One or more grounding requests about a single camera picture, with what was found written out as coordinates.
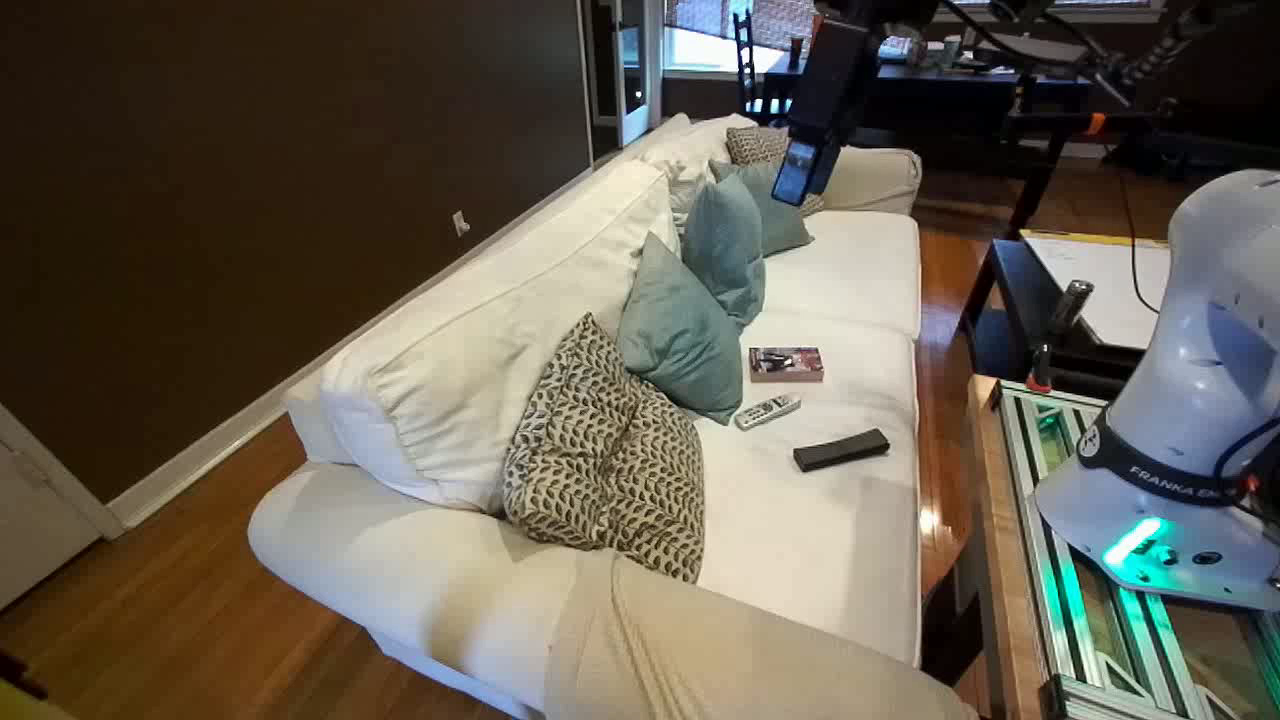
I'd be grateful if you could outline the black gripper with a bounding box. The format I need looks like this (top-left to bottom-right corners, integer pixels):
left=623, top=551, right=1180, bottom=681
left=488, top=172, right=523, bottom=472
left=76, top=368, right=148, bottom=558
left=769, top=10, right=880, bottom=213

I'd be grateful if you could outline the black remote control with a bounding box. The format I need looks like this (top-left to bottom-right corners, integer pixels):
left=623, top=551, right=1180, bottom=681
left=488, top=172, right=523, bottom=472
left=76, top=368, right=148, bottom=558
left=787, top=424, right=897, bottom=475

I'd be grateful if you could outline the white sofa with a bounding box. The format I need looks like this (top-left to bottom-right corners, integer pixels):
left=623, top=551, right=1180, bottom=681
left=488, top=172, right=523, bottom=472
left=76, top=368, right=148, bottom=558
left=243, top=110, right=984, bottom=720

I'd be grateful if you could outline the teal throw pillow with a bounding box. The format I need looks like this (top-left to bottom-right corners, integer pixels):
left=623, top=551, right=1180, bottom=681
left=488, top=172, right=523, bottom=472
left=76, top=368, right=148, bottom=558
left=723, top=158, right=817, bottom=261
left=677, top=172, right=772, bottom=336
left=616, top=234, right=748, bottom=430

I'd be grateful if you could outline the grey beige throw pillow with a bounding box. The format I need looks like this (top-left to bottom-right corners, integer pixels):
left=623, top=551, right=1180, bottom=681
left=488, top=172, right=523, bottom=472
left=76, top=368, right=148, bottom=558
left=718, top=125, right=795, bottom=172

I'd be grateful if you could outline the black wooden chair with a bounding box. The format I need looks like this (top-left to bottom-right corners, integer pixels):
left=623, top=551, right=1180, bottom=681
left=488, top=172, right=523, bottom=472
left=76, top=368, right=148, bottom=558
left=723, top=10, right=802, bottom=129

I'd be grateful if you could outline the small white back cushion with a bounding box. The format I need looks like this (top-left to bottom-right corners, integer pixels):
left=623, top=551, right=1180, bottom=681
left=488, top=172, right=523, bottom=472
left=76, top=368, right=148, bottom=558
left=623, top=110, right=754, bottom=194

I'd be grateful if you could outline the dark dining table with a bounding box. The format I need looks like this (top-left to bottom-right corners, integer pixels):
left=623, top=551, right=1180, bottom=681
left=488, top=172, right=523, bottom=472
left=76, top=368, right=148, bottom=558
left=762, top=38, right=1113, bottom=237

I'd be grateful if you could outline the paperback book with action cover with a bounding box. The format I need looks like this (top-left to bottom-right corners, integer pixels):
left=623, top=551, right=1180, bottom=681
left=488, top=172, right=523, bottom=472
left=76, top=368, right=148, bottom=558
left=744, top=343, right=828, bottom=389

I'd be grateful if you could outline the black coffee table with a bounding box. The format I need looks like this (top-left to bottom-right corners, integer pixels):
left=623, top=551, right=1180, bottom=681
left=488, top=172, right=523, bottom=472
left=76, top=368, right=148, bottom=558
left=956, top=230, right=1175, bottom=401

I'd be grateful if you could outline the white sheet on coffee table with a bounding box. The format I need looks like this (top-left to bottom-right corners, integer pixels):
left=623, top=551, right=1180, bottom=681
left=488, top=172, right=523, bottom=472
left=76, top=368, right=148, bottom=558
left=1016, top=230, right=1175, bottom=356

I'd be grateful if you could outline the leaf patterned throw pillow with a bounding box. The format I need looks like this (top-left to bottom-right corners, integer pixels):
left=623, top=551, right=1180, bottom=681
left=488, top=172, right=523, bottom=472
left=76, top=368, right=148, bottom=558
left=598, top=376, right=712, bottom=588
left=501, top=310, right=646, bottom=551

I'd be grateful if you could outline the large white back cushion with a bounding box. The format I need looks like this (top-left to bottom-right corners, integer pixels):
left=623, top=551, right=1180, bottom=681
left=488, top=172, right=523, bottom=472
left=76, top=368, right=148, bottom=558
left=315, top=158, right=682, bottom=517

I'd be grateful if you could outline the white doorway frame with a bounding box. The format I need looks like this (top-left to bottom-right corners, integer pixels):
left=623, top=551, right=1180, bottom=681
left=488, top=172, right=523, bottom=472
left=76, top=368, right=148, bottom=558
left=577, top=0, right=671, bottom=165

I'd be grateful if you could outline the black upright handle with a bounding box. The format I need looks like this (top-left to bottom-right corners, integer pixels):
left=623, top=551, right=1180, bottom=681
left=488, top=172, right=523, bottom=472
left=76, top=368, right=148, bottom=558
left=1023, top=277, right=1095, bottom=392

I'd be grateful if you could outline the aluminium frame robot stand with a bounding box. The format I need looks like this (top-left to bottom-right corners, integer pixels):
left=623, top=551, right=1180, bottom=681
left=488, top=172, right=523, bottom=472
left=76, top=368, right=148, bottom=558
left=991, top=376, right=1280, bottom=720

